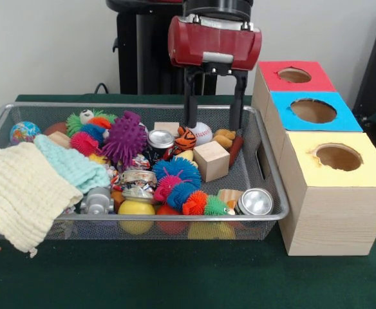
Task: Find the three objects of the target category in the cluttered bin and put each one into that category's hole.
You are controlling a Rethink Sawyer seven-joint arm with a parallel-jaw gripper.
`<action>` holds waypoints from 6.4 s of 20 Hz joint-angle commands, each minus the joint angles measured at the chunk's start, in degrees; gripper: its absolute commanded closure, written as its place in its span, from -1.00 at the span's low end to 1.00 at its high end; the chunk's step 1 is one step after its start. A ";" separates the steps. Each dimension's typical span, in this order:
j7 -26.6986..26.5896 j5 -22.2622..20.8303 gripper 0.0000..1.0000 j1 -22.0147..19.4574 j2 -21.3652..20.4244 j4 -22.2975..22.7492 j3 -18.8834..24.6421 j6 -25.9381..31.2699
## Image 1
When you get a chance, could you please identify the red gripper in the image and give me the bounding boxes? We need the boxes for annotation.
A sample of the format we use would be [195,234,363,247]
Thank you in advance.
[167,15,263,132]

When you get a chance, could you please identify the bag of coloured spiky balls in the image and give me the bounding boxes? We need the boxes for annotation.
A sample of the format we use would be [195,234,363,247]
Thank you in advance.
[153,174,238,217]

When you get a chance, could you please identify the mint green cloth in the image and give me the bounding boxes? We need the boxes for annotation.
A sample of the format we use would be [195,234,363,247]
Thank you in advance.
[33,134,111,194]

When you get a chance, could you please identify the cream knitted cloth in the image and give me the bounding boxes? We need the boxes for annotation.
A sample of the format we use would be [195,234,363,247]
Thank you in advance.
[0,142,84,258]

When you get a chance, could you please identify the wooden box with three holes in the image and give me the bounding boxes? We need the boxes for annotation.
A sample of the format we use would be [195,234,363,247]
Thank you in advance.
[252,61,376,257]

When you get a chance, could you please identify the clear mesh bin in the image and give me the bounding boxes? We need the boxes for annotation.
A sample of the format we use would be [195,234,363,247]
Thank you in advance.
[0,102,290,241]

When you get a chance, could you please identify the white baseball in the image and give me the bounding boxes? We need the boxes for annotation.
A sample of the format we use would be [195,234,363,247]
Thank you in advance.
[187,122,214,147]

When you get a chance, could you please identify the plain wooden cube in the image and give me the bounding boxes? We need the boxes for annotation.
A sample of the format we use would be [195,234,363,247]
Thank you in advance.
[193,140,230,183]

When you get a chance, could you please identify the red black can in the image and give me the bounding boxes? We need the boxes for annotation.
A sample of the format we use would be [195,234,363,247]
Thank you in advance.
[146,130,176,163]

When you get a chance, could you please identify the blue spiky ball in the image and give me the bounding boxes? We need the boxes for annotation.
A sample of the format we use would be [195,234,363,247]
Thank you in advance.
[152,157,202,189]

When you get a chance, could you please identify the purple spiky ball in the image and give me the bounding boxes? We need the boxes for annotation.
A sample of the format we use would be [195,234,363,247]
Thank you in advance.
[100,110,147,167]

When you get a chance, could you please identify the red silver soda can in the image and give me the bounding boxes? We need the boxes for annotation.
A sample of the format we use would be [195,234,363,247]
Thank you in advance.
[236,189,274,216]

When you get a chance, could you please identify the crushed printed can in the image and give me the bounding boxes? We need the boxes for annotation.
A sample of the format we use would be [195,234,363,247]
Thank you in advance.
[118,169,158,200]

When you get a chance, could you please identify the yellow ball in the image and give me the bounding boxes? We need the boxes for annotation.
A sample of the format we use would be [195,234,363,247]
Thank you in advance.
[118,200,156,234]

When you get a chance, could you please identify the small globe ball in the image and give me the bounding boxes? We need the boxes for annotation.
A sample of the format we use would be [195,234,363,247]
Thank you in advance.
[10,121,42,145]

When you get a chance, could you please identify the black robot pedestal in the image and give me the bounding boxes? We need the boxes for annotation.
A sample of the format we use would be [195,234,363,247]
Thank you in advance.
[106,0,240,96]

